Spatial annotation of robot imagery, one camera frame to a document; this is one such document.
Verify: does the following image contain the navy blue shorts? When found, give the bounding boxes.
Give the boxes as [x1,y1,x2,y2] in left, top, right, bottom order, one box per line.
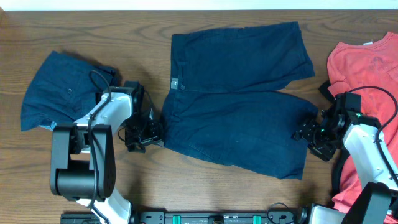
[161,22,318,179]

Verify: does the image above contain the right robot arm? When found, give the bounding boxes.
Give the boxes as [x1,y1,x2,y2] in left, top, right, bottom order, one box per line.
[292,92,397,223]

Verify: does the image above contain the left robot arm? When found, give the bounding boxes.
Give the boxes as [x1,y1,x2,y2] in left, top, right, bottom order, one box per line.
[50,81,163,223]

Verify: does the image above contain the red t-shirt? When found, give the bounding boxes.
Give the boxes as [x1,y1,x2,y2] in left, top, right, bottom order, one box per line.
[327,32,397,213]

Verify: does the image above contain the folded navy shorts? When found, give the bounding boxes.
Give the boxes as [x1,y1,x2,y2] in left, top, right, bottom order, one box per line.
[20,51,119,131]

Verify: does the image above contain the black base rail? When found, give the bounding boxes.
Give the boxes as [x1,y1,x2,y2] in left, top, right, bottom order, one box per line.
[59,210,309,224]

